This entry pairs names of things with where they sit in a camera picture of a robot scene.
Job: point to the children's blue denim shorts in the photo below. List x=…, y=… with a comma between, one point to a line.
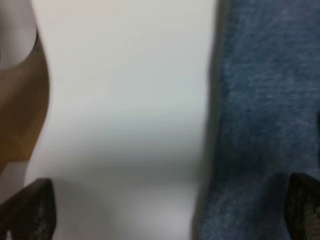
x=263, y=116

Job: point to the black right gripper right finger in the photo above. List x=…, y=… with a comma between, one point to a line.
x=302, y=207

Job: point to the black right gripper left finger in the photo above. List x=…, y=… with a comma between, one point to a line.
x=30, y=214

